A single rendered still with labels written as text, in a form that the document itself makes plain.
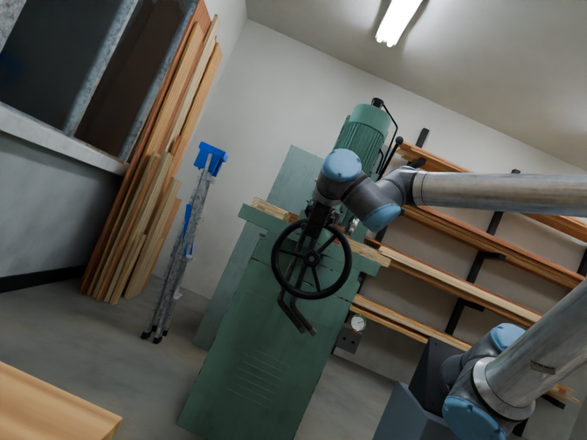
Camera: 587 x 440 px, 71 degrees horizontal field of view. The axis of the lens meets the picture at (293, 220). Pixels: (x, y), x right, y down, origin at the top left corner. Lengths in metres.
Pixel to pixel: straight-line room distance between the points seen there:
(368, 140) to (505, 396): 1.12
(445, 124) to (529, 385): 3.70
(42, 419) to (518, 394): 0.89
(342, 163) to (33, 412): 0.75
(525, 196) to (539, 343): 0.30
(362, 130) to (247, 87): 2.65
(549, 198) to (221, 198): 3.46
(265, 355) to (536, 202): 1.13
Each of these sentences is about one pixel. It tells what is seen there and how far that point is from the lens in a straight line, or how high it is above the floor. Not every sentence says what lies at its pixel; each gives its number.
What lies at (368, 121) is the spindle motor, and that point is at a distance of 1.82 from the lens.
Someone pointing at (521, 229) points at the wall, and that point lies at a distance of 4.74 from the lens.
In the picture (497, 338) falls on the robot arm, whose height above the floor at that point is 0.82.
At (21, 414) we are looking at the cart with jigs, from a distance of 0.62.
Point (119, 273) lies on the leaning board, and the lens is 2.91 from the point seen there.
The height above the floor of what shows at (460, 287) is 1.06.
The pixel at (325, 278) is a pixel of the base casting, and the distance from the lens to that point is 1.65.
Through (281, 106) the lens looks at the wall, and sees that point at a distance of 4.28.
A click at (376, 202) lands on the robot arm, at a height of 1.00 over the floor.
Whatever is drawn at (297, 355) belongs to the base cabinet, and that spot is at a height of 0.44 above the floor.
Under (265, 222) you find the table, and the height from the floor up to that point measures 0.87.
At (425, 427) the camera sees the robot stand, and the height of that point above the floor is 0.53.
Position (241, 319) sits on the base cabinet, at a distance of 1.69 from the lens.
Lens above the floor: 0.84
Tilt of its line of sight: 3 degrees up
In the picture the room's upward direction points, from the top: 24 degrees clockwise
